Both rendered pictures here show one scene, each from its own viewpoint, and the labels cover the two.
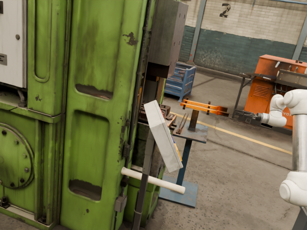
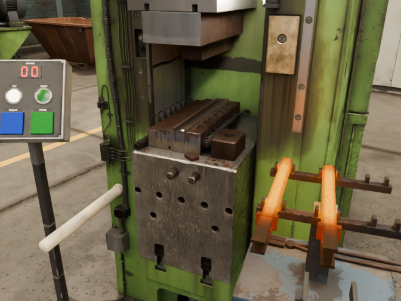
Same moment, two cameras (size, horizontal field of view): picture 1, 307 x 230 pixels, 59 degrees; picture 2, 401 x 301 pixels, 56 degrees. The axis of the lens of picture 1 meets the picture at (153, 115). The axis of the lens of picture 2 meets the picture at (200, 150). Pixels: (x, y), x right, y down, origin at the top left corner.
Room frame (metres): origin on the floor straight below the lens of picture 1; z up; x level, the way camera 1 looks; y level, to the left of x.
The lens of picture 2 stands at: (2.21, -1.25, 1.43)
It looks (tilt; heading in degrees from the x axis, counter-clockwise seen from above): 23 degrees down; 99
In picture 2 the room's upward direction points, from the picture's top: straight up
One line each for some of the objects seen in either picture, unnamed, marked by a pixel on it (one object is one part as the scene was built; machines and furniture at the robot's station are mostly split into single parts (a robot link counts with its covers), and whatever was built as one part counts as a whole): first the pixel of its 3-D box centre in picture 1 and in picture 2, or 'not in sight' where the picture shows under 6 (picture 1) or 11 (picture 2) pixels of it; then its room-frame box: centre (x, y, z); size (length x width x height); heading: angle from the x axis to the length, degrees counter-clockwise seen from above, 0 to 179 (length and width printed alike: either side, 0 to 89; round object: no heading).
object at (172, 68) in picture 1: (144, 64); (198, 23); (1.99, 0.13, 1.32); 0.42 x 0.20 x 0.10; 76
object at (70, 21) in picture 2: not in sight; (79, 42); (-1.42, 6.20, 0.42); 1.89 x 1.20 x 0.85; 154
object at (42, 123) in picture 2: not in sight; (42, 123); (1.50, -0.12, 1.01); 0.07 x 0.05 x 0.07; 11
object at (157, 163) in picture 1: (134, 137); (211, 184); (2.05, 0.12, 0.69); 0.56 x 0.38 x 0.45; 76
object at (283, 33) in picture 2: not in sight; (281, 45); (2.28, -0.03, 1.27); 0.09 x 0.02 x 0.17; 166
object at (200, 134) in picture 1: (191, 130); (315, 277); (2.40, -0.38, 0.70); 0.40 x 0.30 x 0.02; 170
